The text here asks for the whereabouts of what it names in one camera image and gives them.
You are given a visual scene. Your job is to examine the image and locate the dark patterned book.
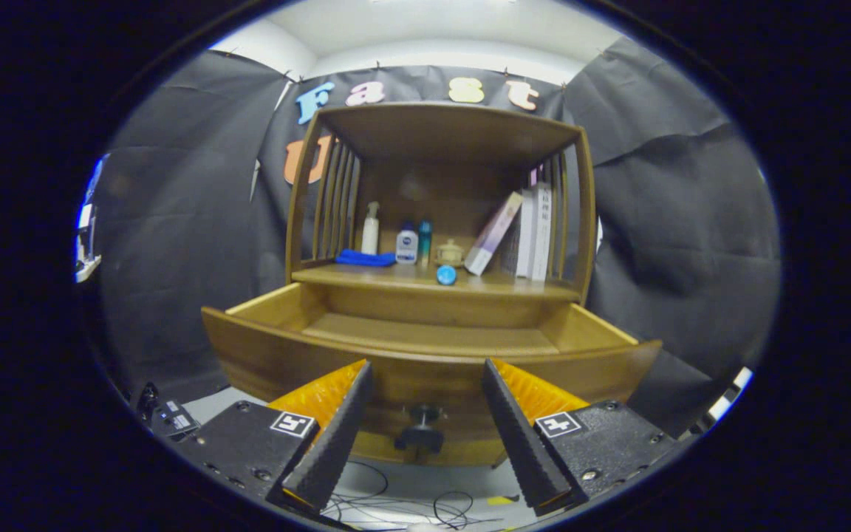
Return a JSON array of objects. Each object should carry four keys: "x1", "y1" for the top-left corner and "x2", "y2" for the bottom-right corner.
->
[{"x1": 501, "y1": 214, "x2": 521, "y2": 276}]

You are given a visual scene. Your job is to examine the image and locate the blue folded cloth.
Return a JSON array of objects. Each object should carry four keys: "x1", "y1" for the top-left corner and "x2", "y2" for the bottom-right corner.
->
[{"x1": 335, "y1": 249, "x2": 397, "y2": 267}]

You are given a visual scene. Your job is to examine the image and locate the wooden drawer with black knob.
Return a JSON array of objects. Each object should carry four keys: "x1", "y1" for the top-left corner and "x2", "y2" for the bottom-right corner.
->
[{"x1": 201, "y1": 281, "x2": 663, "y2": 468}]

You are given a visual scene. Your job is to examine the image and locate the black electronic device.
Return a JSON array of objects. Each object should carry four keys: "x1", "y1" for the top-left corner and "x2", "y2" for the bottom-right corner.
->
[{"x1": 134, "y1": 382, "x2": 201, "y2": 443}]

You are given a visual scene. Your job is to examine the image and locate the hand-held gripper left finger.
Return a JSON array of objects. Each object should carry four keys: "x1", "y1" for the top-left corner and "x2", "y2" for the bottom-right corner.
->
[{"x1": 167, "y1": 360, "x2": 375, "y2": 516}]

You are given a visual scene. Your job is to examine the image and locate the pink and white book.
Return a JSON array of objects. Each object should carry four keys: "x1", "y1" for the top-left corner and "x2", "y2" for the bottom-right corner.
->
[{"x1": 464, "y1": 191, "x2": 523, "y2": 276}]

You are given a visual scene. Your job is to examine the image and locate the wooden countertop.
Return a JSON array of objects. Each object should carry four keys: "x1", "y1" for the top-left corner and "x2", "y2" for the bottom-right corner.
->
[{"x1": 293, "y1": 262, "x2": 581, "y2": 302}]

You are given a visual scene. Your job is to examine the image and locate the plain white book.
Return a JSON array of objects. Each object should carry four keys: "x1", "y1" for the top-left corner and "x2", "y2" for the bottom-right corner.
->
[{"x1": 516, "y1": 188, "x2": 536, "y2": 279}]

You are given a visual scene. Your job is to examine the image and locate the white pump bottle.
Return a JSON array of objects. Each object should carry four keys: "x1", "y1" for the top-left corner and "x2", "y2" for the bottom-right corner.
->
[{"x1": 361, "y1": 201, "x2": 380, "y2": 256}]

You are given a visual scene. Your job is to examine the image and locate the wooden cabinet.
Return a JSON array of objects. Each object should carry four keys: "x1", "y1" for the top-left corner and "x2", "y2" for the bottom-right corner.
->
[{"x1": 284, "y1": 102, "x2": 598, "y2": 330}]

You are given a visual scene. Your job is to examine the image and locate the black cables on floor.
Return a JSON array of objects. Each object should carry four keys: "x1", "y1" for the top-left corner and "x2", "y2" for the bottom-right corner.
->
[{"x1": 322, "y1": 458, "x2": 537, "y2": 532}]

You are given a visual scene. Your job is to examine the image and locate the white lotion bottle blue cap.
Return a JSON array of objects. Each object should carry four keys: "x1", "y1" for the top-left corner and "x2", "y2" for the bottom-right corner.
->
[{"x1": 395, "y1": 222, "x2": 419, "y2": 265}]

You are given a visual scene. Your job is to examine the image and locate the white book with black lettering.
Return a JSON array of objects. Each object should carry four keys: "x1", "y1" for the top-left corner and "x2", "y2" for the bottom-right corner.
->
[{"x1": 530, "y1": 183, "x2": 552, "y2": 282}]

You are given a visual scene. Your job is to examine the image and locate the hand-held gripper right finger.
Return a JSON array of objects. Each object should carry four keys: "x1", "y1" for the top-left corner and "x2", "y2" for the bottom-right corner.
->
[{"x1": 481, "y1": 358, "x2": 677, "y2": 516}]

